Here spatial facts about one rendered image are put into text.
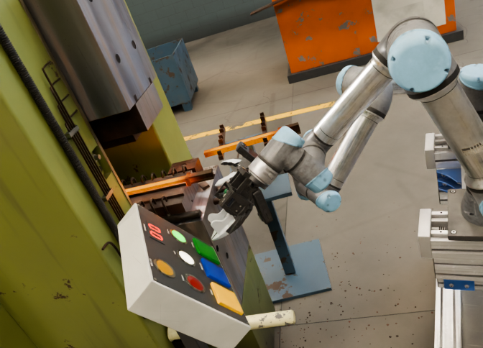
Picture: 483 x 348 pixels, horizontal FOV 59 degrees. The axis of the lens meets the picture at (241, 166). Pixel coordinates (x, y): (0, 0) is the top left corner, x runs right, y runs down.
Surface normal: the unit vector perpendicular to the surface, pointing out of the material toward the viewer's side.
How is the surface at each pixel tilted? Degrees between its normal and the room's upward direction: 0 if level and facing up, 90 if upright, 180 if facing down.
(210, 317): 90
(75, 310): 90
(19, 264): 90
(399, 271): 0
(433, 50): 83
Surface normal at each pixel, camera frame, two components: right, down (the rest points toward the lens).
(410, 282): -0.30, -0.83
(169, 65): -0.02, 0.50
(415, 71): -0.30, 0.44
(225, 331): 0.31, 0.38
